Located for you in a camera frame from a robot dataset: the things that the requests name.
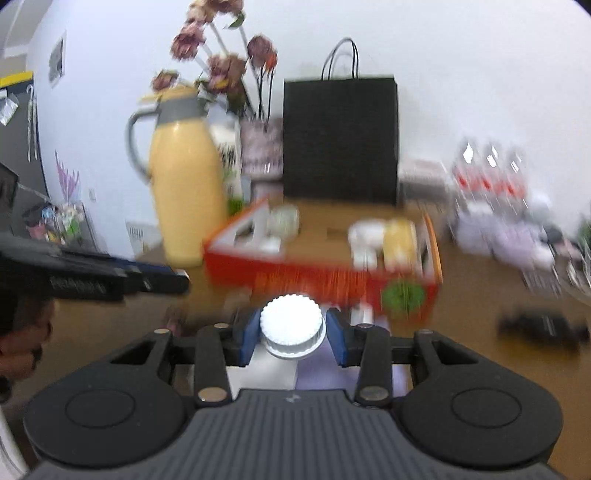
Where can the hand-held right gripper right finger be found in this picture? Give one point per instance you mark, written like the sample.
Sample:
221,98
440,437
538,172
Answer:
337,341

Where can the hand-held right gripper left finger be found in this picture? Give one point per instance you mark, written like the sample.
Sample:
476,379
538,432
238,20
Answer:
249,337

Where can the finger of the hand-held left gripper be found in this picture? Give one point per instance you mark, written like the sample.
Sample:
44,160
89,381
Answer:
161,283
138,266

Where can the white jar with ribbed lid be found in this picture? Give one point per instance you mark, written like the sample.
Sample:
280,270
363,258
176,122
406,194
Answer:
291,323

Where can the red cardboard box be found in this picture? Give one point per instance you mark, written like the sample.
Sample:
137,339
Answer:
314,281

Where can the person's left hand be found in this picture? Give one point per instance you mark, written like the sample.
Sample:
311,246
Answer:
23,350

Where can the yellow thermos jug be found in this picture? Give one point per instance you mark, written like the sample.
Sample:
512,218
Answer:
189,184

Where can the white drink carton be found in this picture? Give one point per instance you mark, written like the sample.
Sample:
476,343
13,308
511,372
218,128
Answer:
231,166

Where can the grey cabinet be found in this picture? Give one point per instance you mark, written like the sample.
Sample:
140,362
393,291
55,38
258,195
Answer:
23,138

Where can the purple ceramic vase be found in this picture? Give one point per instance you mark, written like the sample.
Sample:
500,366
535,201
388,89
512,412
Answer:
262,147

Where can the clear plastic lidded container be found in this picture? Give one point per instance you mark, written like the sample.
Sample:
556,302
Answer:
425,180

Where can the yellow and black box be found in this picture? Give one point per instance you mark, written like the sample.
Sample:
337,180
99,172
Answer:
16,79

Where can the black paper bag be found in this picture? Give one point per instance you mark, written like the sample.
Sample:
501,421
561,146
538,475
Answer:
341,138

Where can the purple rolled towel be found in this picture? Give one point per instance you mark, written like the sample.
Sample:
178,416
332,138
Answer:
521,244

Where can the dried rose bouquet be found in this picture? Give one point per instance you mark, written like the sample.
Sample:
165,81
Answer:
217,55

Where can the white wall vent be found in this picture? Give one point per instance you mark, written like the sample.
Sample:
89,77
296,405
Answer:
143,240

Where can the wall socket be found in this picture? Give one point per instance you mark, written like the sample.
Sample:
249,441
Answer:
93,194

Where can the purple flower wall decoration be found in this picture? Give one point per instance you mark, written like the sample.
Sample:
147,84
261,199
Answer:
68,177

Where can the wall poster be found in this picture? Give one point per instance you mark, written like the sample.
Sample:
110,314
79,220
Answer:
57,59

